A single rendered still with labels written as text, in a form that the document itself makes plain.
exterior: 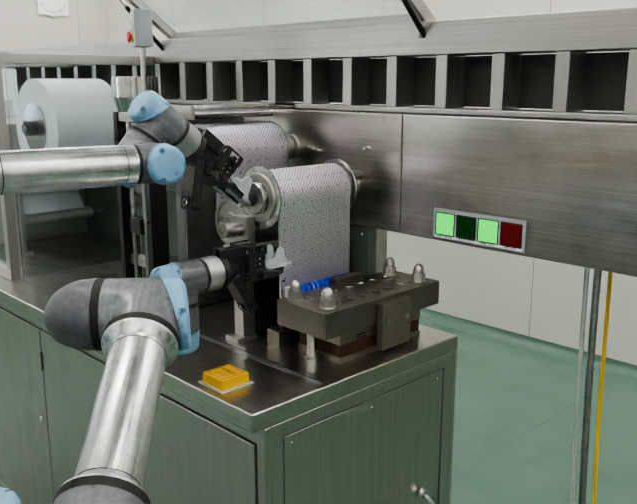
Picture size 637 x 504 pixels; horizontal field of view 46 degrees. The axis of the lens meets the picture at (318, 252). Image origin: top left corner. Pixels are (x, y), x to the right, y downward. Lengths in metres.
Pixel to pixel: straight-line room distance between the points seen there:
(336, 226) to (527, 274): 2.72
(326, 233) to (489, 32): 0.60
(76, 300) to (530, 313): 3.58
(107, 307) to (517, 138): 0.95
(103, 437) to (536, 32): 1.17
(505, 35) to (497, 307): 3.08
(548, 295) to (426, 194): 2.67
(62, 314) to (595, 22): 1.12
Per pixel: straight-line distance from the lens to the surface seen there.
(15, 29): 7.44
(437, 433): 1.95
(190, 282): 1.56
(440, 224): 1.81
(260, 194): 1.73
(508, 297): 4.58
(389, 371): 1.72
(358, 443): 1.72
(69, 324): 1.21
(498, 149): 1.71
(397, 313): 1.76
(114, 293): 1.20
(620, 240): 1.60
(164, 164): 1.42
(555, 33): 1.65
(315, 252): 1.83
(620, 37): 1.59
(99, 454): 1.00
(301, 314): 1.67
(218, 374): 1.58
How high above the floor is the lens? 1.52
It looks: 13 degrees down
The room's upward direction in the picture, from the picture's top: straight up
